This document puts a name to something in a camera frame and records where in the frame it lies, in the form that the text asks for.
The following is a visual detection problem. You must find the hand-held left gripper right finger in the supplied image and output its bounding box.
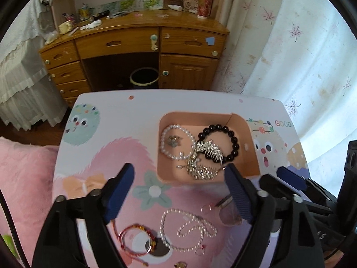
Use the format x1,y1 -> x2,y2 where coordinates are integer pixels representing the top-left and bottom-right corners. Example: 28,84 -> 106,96
224,164 -> 325,268

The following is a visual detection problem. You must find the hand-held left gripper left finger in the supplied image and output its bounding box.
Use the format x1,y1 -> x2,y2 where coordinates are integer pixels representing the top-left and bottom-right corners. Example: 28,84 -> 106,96
31,162 -> 135,268

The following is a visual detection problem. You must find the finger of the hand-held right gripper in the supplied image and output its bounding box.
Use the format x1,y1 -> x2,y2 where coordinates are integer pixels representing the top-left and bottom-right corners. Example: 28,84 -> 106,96
277,166 -> 338,210
259,174 -> 332,215

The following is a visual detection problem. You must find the red string bracelet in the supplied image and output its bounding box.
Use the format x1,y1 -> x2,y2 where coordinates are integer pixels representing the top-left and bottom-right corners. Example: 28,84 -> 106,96
118,223 -> 157,267

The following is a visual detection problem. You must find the long pearl necklace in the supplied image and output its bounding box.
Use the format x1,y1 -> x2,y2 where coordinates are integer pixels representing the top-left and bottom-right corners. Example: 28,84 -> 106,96
160,208 -> 218,252

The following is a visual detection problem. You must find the pink jewelry box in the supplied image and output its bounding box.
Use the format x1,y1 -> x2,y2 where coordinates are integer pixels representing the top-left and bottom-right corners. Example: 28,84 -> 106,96
156,112 -> 261,185

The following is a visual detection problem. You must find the small grey charm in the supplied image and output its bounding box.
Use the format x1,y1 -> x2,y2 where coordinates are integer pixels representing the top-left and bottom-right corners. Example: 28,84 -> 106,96
167,135 -> 182,148

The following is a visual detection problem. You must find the cartoon printed table cover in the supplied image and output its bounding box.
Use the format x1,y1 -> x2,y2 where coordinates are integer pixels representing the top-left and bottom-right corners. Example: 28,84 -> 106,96
52,89 -> 310,268

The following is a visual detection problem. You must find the pink fluffy blanket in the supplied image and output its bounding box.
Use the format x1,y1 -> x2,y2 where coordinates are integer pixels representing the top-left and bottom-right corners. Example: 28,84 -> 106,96
0,137 -> 60,268

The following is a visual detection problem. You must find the white floral curtain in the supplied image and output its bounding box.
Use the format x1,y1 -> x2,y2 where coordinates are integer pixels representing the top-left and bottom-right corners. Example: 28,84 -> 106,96
212,0 -> 357,199

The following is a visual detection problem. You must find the dark trash bin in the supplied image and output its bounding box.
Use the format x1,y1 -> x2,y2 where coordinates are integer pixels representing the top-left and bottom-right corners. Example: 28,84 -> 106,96
130,67 -> 160,90

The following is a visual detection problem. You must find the white lace covered furniture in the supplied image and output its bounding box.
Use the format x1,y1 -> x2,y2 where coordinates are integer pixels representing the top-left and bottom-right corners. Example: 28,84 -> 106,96
0,0 -> 73,130

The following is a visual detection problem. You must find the wooden desk with drawers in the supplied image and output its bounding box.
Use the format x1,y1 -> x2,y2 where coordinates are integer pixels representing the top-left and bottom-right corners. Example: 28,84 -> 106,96
38,0 -> 230,108

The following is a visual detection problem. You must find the clear plastic bag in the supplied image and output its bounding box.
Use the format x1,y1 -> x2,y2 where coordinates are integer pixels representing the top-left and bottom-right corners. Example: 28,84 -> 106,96
45,31 -> 60,45

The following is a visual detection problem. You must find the white tissue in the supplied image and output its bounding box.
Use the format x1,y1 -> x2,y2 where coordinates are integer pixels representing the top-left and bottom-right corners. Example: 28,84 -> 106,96
80,21 -> 101,31

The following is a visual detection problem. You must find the red paper cup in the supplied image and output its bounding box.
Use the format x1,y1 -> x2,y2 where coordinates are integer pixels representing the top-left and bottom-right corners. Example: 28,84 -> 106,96
197,0 -> 215,19

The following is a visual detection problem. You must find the pen jar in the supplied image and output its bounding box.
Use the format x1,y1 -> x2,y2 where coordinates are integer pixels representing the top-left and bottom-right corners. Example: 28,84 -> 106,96
78,4 -> 91,20

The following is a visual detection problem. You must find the floral picture strip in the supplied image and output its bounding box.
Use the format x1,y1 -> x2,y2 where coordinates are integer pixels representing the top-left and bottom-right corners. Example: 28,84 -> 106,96
100,0 -> 164,10

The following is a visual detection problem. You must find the black bead bracelet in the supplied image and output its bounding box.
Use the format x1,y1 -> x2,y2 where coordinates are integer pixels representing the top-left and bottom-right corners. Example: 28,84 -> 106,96
197,124 -> 240,163

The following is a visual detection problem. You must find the silver fringe bracelet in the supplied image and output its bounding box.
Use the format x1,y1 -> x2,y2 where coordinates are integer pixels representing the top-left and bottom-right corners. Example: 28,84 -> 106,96
187,140 -> 225,180

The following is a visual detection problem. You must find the white pearl bracelet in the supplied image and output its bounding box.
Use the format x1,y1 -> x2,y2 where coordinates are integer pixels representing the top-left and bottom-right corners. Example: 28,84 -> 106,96
160,124 -> 196,161

